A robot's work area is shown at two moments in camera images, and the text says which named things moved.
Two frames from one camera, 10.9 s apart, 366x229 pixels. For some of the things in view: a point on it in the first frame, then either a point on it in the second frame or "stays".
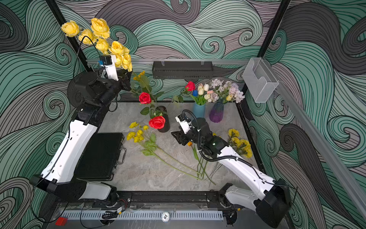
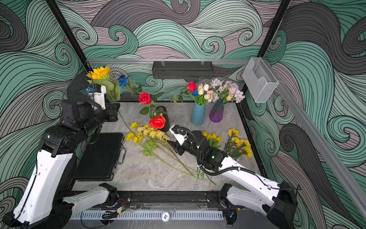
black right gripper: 181,136 → 177,147
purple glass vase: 217,112 stays
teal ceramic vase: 199,110 stays
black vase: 167,124 stays
